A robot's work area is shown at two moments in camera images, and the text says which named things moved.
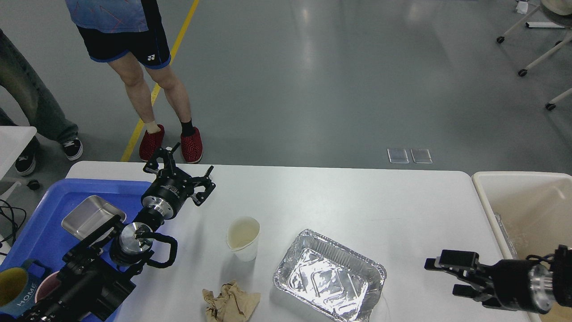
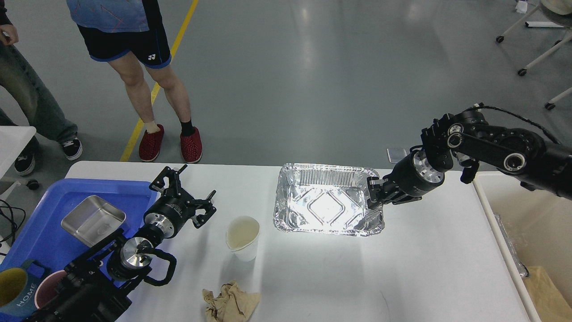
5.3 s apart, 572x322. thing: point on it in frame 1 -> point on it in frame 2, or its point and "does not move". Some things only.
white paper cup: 242,237 does not move
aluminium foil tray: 333,278 -> 325,199
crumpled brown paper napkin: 232,305 does not move
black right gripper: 519,284 -> 407,183
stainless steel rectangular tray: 93,213 does not move
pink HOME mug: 48,284 does not move
